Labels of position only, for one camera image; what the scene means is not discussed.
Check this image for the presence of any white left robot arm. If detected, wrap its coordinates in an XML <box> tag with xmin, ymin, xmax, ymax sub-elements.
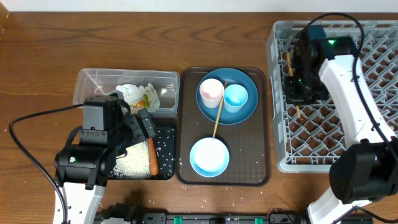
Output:
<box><xmin>53</xmin><ymin>95</ymin><xmax>155</xmax><ymax>223</ymax></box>

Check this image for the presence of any white tissue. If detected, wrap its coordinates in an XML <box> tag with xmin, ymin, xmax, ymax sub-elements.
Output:
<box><xmin>116</xmin><ymin>84</ymin><xmax>146</xmax><ymax>105</ymax></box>

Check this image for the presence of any light blue rice bowl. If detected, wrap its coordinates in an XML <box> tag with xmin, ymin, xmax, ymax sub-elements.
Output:
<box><xmin>189</xmin><ymin>138</ymin><xmax>230</xmax><ymax>178</ymax></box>

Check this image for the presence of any wooden chopstick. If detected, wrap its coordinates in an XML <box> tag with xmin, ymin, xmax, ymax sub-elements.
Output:
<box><xmin>212</xmin><ymin>81</ymin><xmax>228</xmax><ymax>139</ymax></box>
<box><xmin>286</xmin><ymin>52</ymin><xmax>301</xmax><ymax>119</ymax></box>

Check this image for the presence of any orange carrot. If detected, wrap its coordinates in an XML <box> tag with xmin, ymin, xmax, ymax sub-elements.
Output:
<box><xmin>147</xmin><ymin>138</ymin><xmax>159</xmax><ymax>176</ymax></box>

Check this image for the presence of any pink plastic cup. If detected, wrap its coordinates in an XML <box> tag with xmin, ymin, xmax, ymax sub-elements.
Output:
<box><xmin>199</xmin><ymin>78</ymin><xmax>224</xmax><ymax>108</ymax></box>

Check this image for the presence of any grey plastic dishwasher rack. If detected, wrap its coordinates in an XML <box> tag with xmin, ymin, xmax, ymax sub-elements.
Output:
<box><xmin>266</xmin><ymin>21</ymin><xmax>397</xmax><ymax>173</ymax></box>

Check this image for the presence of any green food wrapper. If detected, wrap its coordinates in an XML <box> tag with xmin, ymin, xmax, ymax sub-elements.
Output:
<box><xmin>129</xmin><ymin>83</ymin><xmax>160</xmax><ymax>109</ymax></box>

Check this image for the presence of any clear plastic waste bin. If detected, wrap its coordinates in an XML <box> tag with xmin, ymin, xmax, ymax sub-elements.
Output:
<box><xmin>73</xmin><ymin>68</ymin><xmax>180</xmax><ymax>118</ymax></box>

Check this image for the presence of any pile of white rice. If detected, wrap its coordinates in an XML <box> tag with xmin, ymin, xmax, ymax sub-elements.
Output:
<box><xmin>111</xmin><ymin>127</ymin><xmax>175</xmax><ymax>180</ymax></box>

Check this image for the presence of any dark blue plate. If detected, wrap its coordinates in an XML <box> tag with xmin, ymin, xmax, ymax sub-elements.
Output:
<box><xmin>196</xmin><ymin>68</ymin><xmax>259</xmax><ymax>124</ymax></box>

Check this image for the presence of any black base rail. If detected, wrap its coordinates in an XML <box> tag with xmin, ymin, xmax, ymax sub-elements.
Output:
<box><xmin>93</xmin><ymin>213</ymin><xmax>310</xmax><ymax>224</ymax></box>

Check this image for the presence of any light blue plastic cup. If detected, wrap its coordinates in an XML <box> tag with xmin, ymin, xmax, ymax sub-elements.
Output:
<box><xmin>223</xmin><ymin>84</ymin><xmax>248</xmax><ymax>113</ymax></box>

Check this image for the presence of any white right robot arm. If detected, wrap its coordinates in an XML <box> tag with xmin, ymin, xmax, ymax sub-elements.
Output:
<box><xmin>284</xmin><ymin>25</ymin><xmax>397</xmax><ymax>223</ymax></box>

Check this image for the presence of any brown serving tray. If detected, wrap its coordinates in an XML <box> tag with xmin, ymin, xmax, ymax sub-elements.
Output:
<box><xmin>175</xmin><ymin>67</ymin><xmax>271</xmax><ymax>186</ymax></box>

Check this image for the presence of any black plastic tray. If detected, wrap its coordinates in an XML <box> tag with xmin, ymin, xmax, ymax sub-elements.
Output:
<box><xmin>107</xmin><ymin>120</ymin><xmax>177</xmax><ymax>180</ymax></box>

